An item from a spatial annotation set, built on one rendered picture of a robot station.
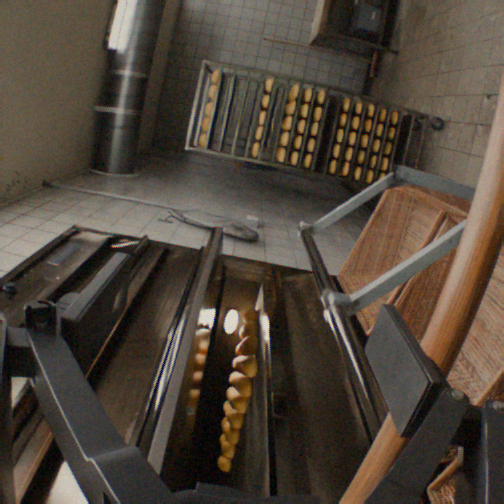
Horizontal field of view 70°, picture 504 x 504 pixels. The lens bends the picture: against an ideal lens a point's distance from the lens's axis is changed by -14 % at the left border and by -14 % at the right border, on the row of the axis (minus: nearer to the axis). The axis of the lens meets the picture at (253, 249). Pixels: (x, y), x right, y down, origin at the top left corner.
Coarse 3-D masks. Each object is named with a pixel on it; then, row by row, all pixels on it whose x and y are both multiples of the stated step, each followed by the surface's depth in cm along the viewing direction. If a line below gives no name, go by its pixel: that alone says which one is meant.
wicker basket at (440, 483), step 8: (456, 464) 69; (448, 472) 69; (456, 472) 70; (440, 480) 70; (448, 480) 70; (432, 488) 71; (440, 488) 71; (448, 488) 70; (432, 496) 69; (440, 496) 69; (448, 496) 68
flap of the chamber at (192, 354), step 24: (216, 240) 159; (216, 264) 148; (216, 288) 150; (192, 312) 102; (192, 336) 91; (192, 360) 89; (192, 384) 88; (168, 408) 67; (168, 432) 61; (192, 432) 87; (168, 456) 59; (168, 480) 58
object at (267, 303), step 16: (272, 272) 181; (272, 288) 164; (272, 304) 150; (272, 320) 138; (272, 336) 128; (272, 352) 119; (272, 368) 111; (272, 384) 104; (272, 400) 98; (272, 416) 92; (288, 416) 93; (272, 432) 88; (288, 432) 87; (272, 448) 84; (288, 448) 82; (272, 464) 80; (288, 464) 78; (272, 480) 76; (288, 480) 73
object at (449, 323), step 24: (480, 192) 24; (480, 216) 24; (480, 240) 24; (456, 264) 25; (480, 264) 24; (456, 288) 25; (480, 288) 24; (456, 312) 25; (432, 336) 27; (456, 336) 26; (384, 432) 30; (384, 456) 30; (360, 480) 31
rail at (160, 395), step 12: (216, 228) 175; (204, 252) 145; (204, 264) 134; (192, 288) 116; (192, 300) 109; (180, 324) 96; (180, 336) 91; (168, 360) 81; (168, 372) 77; (168, 384) 74; (156, 396) 70; (156, 408) 67; (156, 420) 64; (144, 432) 61; (144, 444) 58
